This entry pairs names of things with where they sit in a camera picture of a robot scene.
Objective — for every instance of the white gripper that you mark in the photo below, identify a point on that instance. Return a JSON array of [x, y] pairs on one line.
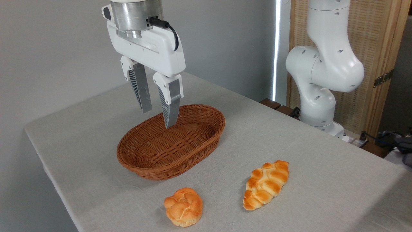
[[154, 48]]

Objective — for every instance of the round knotted bread roll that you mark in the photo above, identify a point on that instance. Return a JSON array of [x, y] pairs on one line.
[[183, 207]]

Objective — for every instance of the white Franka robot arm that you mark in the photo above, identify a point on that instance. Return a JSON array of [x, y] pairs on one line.
[[328, 64]]

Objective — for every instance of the brown oval wicker basket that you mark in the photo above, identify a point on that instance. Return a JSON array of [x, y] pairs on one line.
[[151, 151]]

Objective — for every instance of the long braided bread loaf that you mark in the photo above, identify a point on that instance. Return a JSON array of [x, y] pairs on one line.
[[265, 185]]

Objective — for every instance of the dark wooden base board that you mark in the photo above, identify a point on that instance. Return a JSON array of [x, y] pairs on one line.
[[272, 103]]

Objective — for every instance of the black clamp knob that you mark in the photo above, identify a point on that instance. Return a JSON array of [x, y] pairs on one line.
[[296, 112]]

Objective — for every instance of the light grey tablecloth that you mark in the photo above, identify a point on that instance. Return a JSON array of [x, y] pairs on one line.
[[289, 145]]

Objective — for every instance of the white power strip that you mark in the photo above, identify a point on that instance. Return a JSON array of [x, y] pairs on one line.
[[357, 141]]

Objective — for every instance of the wooden rattan folding screen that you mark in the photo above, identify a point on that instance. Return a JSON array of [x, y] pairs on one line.
[[373, 38]]

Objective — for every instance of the metal screen hinge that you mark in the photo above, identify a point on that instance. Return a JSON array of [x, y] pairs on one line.
[[383, 78]]

